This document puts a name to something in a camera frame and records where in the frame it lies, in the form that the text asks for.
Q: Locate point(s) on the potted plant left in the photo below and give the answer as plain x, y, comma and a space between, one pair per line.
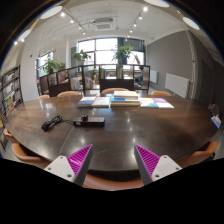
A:
51, 65

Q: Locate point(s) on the orange chair far centre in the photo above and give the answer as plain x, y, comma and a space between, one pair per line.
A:
112, 90

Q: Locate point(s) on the black power strip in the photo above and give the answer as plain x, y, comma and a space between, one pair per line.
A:
92, 122

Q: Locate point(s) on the white purple booklet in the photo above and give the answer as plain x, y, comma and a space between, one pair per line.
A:
162, 103

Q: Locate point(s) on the black charger plug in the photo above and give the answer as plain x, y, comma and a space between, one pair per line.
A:
84, 117

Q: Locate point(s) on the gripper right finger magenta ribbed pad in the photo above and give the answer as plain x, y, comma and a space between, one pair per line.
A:
153, 167

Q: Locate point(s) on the orange chair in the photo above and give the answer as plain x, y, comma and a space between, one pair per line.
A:
68, 93
160, 93
199, 155
24, 154
112, 90

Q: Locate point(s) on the blue and white book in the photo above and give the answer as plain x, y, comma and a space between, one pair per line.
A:
86, 102

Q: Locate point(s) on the colourful open magazine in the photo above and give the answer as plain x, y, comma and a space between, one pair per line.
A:
147, 103

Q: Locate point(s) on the potted plant centre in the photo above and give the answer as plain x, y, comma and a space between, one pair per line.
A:
80, 57

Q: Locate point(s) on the orange chair far right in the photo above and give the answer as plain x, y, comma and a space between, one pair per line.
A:
160, 93

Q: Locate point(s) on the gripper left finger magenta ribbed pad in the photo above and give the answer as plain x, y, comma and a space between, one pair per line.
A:
73, 167

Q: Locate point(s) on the orange chair front left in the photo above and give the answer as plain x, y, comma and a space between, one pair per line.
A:
24, 154

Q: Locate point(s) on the person seated in background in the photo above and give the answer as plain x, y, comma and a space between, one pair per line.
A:
139, 78

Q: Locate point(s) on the potted plant right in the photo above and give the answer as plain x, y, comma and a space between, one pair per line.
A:
122, 53

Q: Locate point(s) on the ceiling air conditioner vent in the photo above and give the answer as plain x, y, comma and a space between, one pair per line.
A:
105, 23

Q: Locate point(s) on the orange chair front right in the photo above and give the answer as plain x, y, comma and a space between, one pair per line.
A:
199, 155

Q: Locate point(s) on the blue box at right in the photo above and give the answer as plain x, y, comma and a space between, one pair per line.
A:
216, 120

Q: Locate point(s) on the potted plant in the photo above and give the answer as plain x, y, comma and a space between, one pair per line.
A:
80, 57
122, 53
51, 65

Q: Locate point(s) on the white wall radiator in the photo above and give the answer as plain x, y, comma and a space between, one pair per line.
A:
177, 84

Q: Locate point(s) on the orange chair far left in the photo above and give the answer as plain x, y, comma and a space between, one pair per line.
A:
68, 93

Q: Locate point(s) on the stack of books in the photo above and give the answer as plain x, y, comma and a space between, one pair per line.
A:
124, 98

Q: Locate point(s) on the bookshelf on left wall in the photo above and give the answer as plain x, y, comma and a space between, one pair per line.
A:
10, 90

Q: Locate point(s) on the dark partition shelf unit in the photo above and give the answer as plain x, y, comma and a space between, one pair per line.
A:
94, 77

